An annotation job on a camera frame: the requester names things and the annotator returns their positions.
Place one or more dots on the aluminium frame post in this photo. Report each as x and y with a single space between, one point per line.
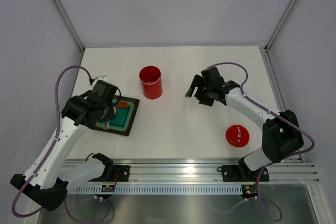
280 25
69 25

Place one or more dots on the aluminium mounting rail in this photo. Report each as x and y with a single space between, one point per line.
204 171

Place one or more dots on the right aluminium frame post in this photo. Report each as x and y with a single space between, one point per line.
280 25

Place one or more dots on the white slotted cable duct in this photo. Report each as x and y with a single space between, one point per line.
191 189

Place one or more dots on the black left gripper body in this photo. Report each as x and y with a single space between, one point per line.
108 113

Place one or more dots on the red cylindrical canister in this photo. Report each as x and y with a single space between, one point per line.
151 82

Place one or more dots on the red lid with metal handle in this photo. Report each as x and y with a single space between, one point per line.
237 136

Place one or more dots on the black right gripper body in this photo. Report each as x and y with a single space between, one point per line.
203 93

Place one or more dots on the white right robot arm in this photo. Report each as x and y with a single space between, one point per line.
281 134

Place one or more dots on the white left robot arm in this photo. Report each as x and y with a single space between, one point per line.
43 182

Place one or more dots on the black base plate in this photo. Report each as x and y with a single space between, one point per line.
119 172
234 173

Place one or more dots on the black green square plate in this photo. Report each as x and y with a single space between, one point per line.
122 123

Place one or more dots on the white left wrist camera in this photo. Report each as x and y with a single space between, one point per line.
103 78

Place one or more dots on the left aluminium frame post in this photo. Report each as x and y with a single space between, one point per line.
69 25

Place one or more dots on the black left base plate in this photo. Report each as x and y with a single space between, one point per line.
119 172

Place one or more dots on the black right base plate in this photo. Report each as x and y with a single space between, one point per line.
234 173

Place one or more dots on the stainless steel tongs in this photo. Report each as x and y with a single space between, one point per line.
106 125

